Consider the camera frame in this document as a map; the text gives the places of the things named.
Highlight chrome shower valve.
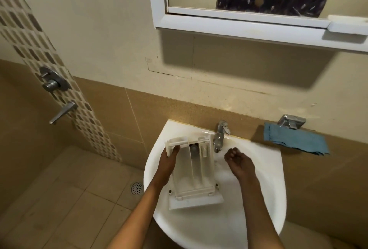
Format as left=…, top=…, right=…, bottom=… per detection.
left=39, top=66, right=71, bottom=93

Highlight white ceramic sink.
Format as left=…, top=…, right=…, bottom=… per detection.
left=143, top=120, right=287, bottom=249

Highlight person's right forearm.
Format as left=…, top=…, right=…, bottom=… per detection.
left=240, top=175, right=285, bottom=249

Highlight person's left hand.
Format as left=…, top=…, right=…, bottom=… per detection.
left=156, top=145, right=181, bottom=188

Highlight chrome sink faucet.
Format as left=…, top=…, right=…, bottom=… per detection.
left=212, top=120, right=231, bottom=153

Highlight chrome wall holder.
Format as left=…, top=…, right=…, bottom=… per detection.
left=277, top=114, right=307, bottom=130

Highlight round metal floor drain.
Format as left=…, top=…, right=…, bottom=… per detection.
left=131, top=181, right=144, bottom=196

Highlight white detergent drawer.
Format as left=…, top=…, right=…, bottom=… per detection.
left=164, top=135, right=224, bottom=211

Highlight person's right hand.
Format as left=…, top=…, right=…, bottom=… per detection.
left=224, top=147, right=256, bottom=182

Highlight chrome wall tap lever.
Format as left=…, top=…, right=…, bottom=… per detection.
left=49, top=101, right=79, bottom=125

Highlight blue cloth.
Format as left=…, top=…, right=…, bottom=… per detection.
left=263, top=122, right=330, bottom=156

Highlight person's left forearm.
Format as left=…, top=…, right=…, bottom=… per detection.
left=106, top=181, right=170, bottom=249

